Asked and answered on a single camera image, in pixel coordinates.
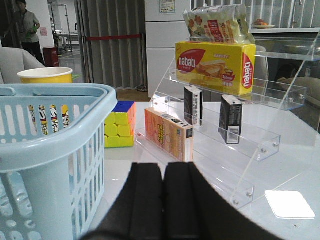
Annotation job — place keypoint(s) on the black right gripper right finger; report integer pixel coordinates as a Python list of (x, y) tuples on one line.
[(195, 211)]

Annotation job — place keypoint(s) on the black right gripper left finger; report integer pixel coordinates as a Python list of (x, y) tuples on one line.
[(137, 213)]

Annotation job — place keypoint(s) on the black tissue pack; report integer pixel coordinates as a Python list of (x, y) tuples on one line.
[(193, 105), (230, 120)]

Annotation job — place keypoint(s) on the light blue plastic basket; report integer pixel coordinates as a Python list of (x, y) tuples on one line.
[(52, 150)]

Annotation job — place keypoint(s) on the orange snack box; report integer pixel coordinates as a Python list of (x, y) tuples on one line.
[(171, 134)]

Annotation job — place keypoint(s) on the colourful puzzle cube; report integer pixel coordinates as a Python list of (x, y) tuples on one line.
[(119, 126)]

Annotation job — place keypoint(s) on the clear acrylic display shelf right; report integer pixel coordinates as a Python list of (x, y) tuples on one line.
[(280, 132)]

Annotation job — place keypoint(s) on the yellow nabati wafer box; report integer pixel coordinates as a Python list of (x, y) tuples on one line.
[(226, 68)]

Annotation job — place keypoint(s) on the red fire extinguisher box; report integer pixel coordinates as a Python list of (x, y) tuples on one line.
[(51, 57)]

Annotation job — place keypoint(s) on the yellow snack bag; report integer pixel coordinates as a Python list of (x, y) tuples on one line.
[(224, 24)]

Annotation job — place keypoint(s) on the white cabinet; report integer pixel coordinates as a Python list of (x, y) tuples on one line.
[(164, 26)]

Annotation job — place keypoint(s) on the white sofa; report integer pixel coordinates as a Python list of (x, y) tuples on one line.
[(13, 61)]

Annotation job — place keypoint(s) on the plate of food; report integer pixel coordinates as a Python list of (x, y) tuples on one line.
[(260, 24)]

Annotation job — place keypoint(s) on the person in grey shirt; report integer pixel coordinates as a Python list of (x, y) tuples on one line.
[(28, 25)]

